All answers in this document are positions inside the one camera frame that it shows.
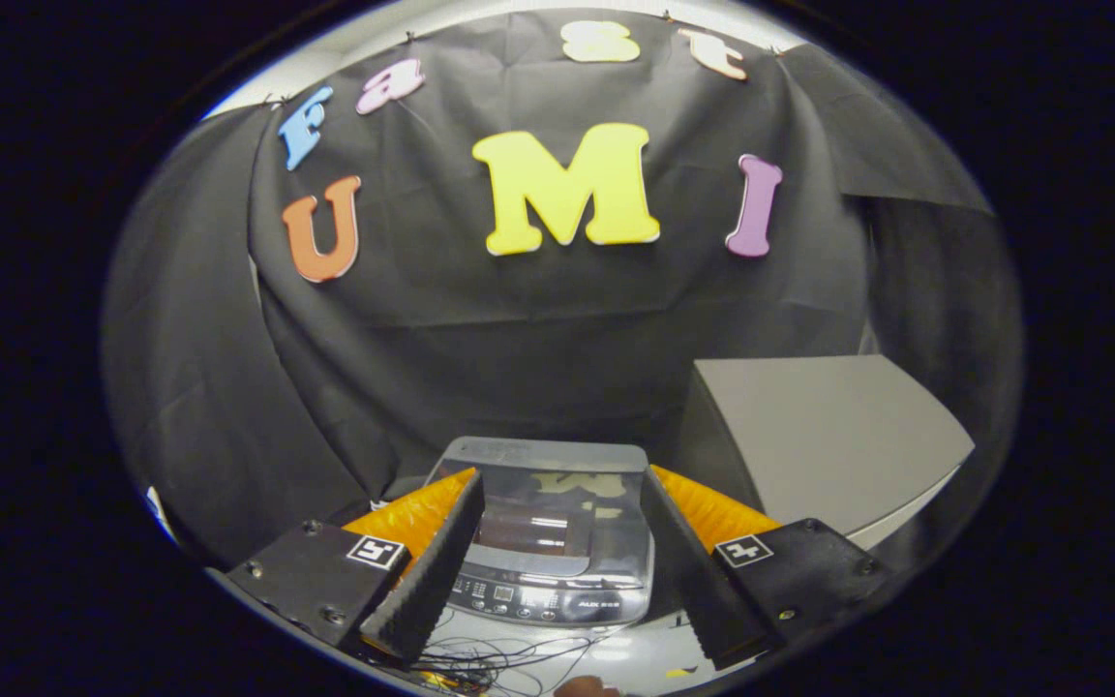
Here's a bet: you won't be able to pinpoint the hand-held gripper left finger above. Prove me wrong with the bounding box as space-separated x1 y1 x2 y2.
226 468 486 667

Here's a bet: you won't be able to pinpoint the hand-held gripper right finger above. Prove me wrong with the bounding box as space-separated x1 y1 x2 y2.
640 465 892 672

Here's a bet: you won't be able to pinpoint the grey washing machine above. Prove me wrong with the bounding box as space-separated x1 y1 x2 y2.
419 436 660 628

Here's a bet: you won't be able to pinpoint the grey cabinet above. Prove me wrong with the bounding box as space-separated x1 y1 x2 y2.
678 353 977 553

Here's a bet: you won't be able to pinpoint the black backdrop cloth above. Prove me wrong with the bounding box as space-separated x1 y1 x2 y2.
98 10 1023 572

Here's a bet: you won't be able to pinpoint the tangled floor cables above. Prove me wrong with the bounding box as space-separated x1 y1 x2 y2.
364 610 704 696

